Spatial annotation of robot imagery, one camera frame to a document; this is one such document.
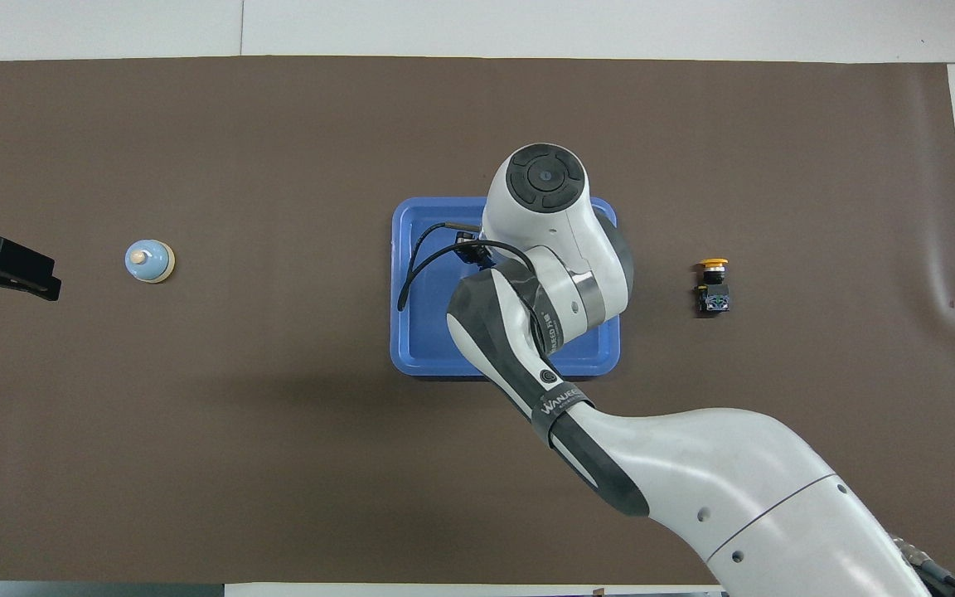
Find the black cable with metal connector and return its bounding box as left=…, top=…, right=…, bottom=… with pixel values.
left=892, top=537, right=955, bottom=597

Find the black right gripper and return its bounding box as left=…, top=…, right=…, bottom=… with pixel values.
left=454, top=232, right=497, bottom=269

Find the brown table mat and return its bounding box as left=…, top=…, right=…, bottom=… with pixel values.
left=0, top=56, right=955, bottom=585

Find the light blue call bell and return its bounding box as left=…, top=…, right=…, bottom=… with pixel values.
left=124, top=239, right=177, bottom=284

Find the yellow push button switch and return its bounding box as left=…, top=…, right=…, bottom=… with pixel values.
left=696, top=258, right=732, bottom=315

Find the blue plastic tray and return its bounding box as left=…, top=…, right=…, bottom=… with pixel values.
left=390, top=197, right=621, bottom=378

